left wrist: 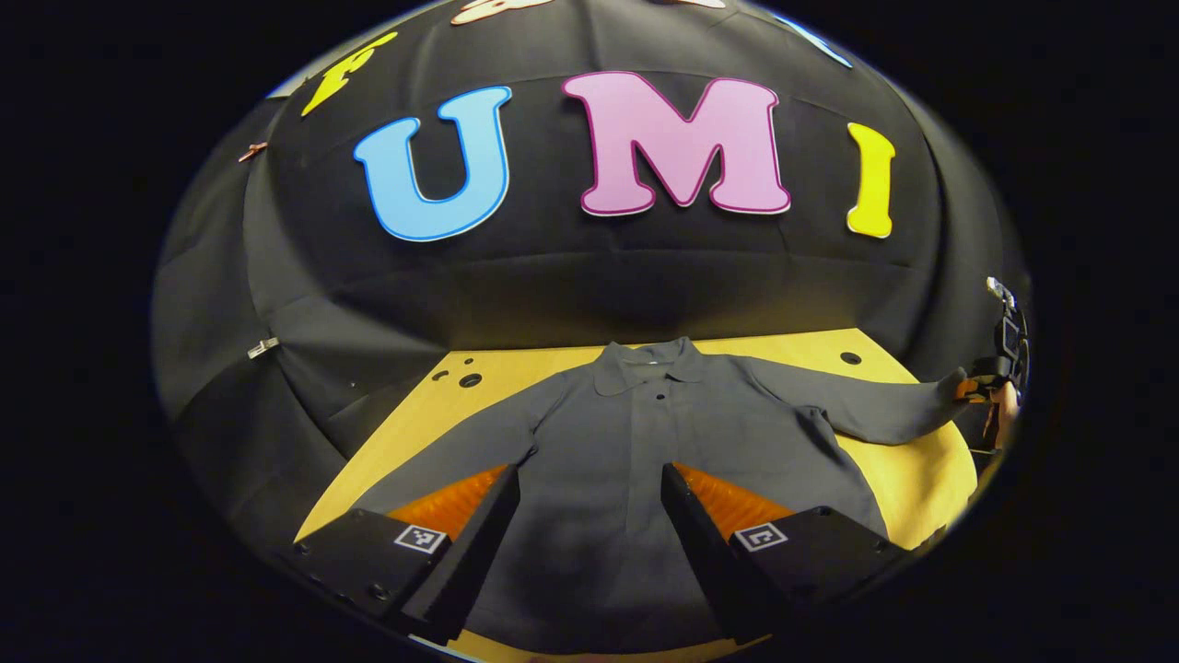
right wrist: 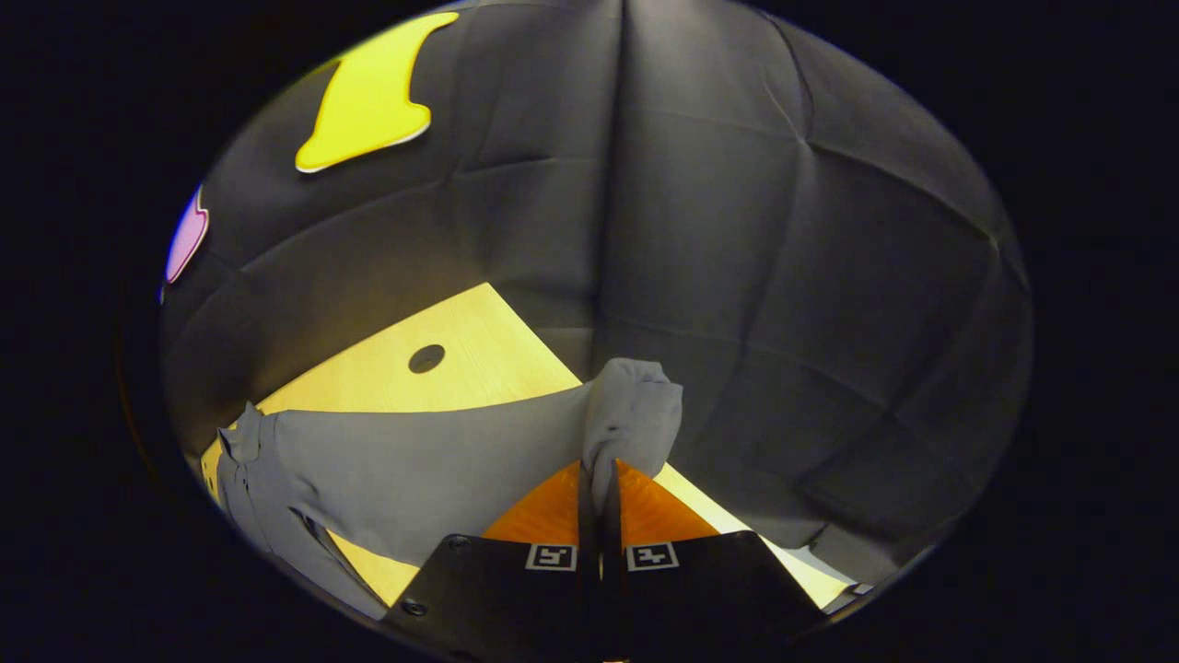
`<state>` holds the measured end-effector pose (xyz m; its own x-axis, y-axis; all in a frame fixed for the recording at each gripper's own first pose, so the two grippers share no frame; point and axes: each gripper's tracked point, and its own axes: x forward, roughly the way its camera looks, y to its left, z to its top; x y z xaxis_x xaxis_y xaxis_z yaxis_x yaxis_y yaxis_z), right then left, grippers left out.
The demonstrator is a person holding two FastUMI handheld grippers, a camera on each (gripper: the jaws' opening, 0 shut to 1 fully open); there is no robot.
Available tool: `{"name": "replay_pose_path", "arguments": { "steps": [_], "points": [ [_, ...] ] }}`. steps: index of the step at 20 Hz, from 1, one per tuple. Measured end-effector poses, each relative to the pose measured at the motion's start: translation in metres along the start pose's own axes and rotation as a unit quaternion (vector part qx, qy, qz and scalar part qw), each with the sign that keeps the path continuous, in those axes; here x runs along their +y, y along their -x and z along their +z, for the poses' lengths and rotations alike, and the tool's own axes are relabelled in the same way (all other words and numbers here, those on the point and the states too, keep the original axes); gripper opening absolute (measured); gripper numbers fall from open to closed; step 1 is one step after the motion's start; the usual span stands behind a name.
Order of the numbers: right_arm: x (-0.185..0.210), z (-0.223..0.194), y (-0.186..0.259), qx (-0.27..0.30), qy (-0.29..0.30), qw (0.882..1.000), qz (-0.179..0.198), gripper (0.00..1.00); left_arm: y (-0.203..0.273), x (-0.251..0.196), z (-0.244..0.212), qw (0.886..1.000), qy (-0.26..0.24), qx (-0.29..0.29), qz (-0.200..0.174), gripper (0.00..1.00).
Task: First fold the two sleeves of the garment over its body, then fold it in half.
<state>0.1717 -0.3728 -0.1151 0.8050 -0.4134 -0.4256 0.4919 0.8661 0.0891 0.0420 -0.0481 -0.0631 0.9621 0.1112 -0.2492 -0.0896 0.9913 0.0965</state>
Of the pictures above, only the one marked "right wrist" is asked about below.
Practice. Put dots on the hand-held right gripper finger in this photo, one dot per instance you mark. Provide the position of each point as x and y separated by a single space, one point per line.
591 589
614 589

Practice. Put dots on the grey long-sleeved shirt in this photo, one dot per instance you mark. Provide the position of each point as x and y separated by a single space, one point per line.
414 470

